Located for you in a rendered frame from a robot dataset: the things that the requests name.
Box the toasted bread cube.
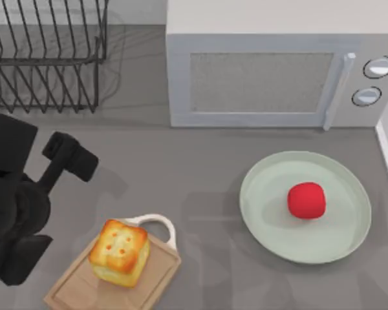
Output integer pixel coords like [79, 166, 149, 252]
[88, 218, 151, 289]

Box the wooden cutting board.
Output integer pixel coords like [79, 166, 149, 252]
[43, 212, 183, 310]

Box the microwave door with window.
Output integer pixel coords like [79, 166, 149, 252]
[166, 33, 357, 129]

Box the pale green plate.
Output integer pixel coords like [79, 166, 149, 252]
[239, 150, 372, 265]

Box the pale microwave oven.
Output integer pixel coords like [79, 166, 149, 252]
[166, 0, 388, 132]

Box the red apple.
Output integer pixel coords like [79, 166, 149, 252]
[286, 181, 329, 222]

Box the small microwave knob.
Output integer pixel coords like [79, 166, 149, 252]
[351, 86, 383, 107]

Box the large microwave knob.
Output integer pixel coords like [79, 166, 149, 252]
[362, 55, 388, 79]

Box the black wire dish rack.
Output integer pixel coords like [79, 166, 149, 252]
[0, 0, 111, 114]

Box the grey microwave door handle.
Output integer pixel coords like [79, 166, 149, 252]
[322, 52, 357, 132]

